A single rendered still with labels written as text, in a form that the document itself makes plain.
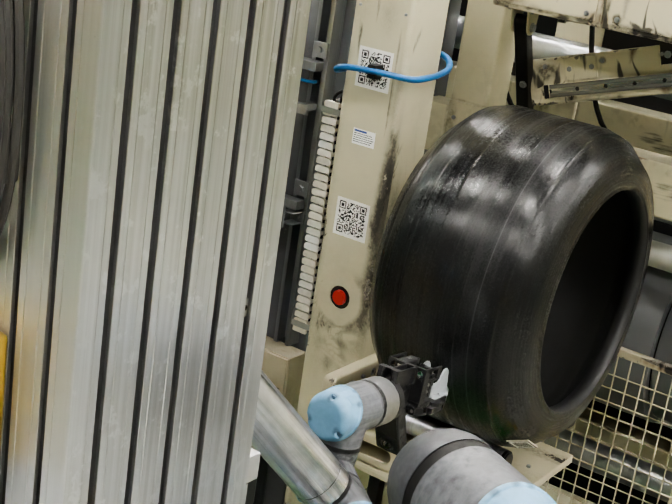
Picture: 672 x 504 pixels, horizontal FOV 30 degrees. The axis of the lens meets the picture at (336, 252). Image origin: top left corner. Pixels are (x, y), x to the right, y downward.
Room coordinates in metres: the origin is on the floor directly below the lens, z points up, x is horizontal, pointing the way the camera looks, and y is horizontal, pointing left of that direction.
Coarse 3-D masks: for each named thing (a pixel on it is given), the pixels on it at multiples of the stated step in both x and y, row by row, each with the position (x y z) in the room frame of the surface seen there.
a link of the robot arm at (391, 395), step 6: (366, 378) 1.76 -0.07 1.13; (372, 378) 1.76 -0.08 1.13; (378, 378) 1.76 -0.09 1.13; (384, 378) 1.77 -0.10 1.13; (378, 384) 1.74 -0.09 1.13; (384, 384) 1.75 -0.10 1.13; (390, 384) 1.76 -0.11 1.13; (384, 390) 1.73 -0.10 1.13; (390, 390) 1.74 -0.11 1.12; (396, 390) 1.76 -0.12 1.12; (390, 396) 1.73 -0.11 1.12; (396, 396) 1.75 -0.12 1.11; (390, 402) 1.73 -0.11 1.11; (396, 402) 1.74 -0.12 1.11; (390, 408) 1.73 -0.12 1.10; (396, 408) 1.74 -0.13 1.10; (390, 414) 1.73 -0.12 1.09; (396, 414) 1.75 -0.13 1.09; (384, 420) 1.72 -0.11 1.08; (390, 420) 1.74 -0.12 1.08
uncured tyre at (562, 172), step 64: (512, 128) 2.12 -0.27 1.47; (576, 128) 2.13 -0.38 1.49; (448, 192) 2.01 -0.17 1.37; (512, 192) 1.98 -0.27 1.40; (576, 192) 1.99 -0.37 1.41; (640, 192) 2.19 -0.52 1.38; (384, 256) 2.02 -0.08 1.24; (448, 256) 1.95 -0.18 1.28; (512, 256) 1.91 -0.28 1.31; (576, 256) 2.43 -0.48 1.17; (640, 256) 2.28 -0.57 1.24; (384, 320) 1.99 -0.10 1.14; (448, 320) 1.92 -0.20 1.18; (512, 320) 1.89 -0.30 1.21; (576, 320) 2.38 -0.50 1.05; (448, 384) 1.94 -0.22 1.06; (512, 384) 1.90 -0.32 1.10; (576, 384) 2.26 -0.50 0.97
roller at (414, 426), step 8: (408, 416) 2.11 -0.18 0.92; (416, 416) 2.10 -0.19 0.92; (424, 416) 2.10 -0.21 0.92; (408, 424) 2.10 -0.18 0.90; (416, 424) 2.09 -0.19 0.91; (424, 424) 2.09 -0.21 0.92; (432, 424) 2.08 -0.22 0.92; (440, 424) 2.08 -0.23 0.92; (408, 432) 2.10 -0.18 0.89; (416, 432) 2.09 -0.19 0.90; (424, 432) 2.08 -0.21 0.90; (496, 448) 2.02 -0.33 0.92; (504, 448) 2.02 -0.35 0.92; (504, 456) 2.00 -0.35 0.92; (512, 456) 2.02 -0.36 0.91
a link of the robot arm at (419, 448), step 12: (432, 432) 1.14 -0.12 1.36; (444, 432) 1.13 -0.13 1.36; (456, 432) 1.13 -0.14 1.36; (468, 432) 1.14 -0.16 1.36; (408, 444) 1.14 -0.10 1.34; (420, 444) 1.12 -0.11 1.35; (432, 444) 1.11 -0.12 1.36; (444, 444) 1.11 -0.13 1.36; (396, 456) 1.14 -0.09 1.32; (408, 456) 1.11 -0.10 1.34; (420, 456) 1.10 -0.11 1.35; (396, 468) 1.12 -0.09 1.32; (408, 468) 1.10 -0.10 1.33; (396, 480) 1.11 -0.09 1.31; (408, 480) 1.09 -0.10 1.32; (396, 492) 1.10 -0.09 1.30
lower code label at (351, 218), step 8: (344, 200) 2.30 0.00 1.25; (352, 200) 2.29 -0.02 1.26; (336, 208) 2.31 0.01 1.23; (344, 208) 2.30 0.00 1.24; (352, 208) 2.29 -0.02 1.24; (360, 208) 2.28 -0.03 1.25; (368, 208) 2.27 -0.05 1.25; (336, 216) 2.31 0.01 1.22; (344, 216) 2.30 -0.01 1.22; (352, 216) 2.29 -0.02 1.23; (360, 216) 2.28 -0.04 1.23; (368, 216) 2.27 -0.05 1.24; (336, 224) 2.31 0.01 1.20; (344, 224) 2.30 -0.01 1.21; (352, 224) 2.29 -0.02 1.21; (360, 224) 2.28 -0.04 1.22; (336, 232) 2.31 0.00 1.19; (344, 232) 2.30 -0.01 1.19; (352, 232) 2.29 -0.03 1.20; (360, 232) 2.28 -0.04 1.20; (360, 240) 2.28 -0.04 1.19
